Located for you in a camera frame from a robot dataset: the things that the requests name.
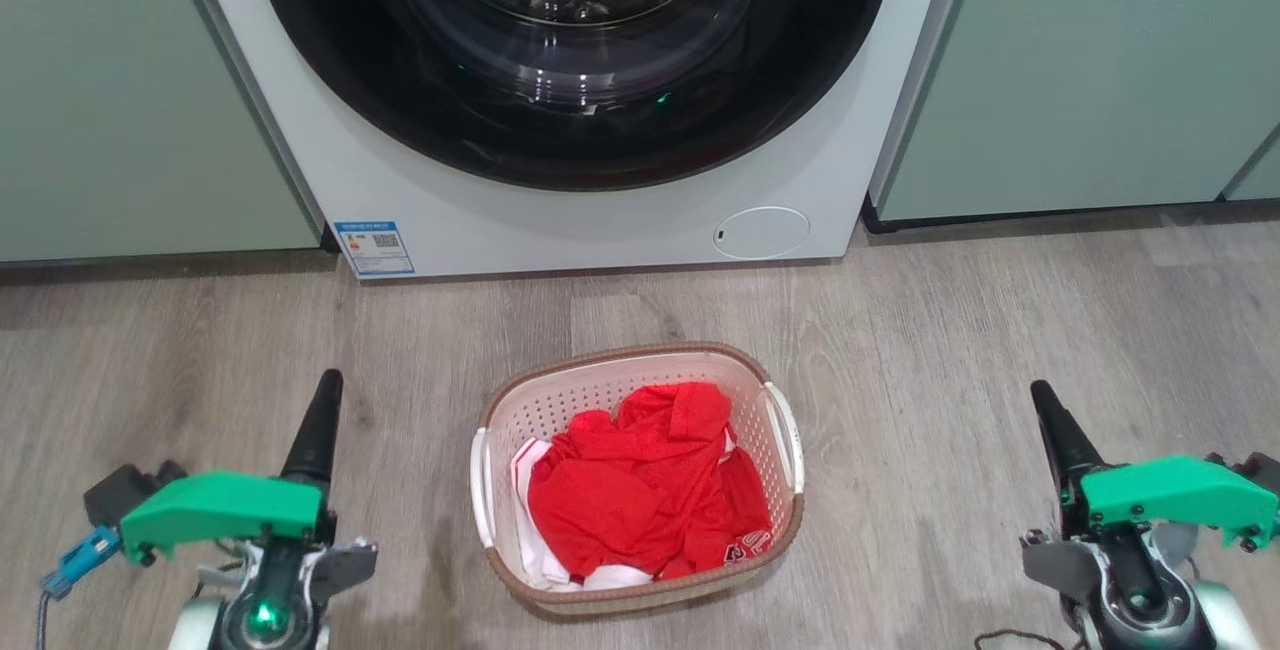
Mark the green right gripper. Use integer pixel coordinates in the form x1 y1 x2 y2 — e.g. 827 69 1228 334
1029 379 1280 555

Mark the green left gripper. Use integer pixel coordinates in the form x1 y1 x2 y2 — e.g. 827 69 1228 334
118 368 345 568

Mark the cream perforated laundry basket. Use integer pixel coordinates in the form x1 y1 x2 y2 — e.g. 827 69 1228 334
469 341 807 617

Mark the blue energy label sticker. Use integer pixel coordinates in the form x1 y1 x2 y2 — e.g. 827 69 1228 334
333 220 417 279

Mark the white garment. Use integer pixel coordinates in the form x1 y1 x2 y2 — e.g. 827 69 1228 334
509 436 657 592

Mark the red garment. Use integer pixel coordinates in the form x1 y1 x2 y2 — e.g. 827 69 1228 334
526 381 774 582

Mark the pale green cabinet door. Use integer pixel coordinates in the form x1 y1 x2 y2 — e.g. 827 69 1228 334
0 0 325 264

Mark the round white filter cover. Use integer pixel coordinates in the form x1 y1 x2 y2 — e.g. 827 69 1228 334
712 206 812 261

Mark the white front-load washing machine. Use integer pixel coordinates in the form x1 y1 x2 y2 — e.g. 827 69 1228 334
184 0 979 280

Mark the dark glass washer door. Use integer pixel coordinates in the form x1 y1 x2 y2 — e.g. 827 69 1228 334
251 0 896 193

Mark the thin black cable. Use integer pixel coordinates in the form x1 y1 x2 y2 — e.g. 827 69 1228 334
973 629 1089 650

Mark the blue cable connector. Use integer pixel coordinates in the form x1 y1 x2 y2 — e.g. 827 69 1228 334
39 524 123 601

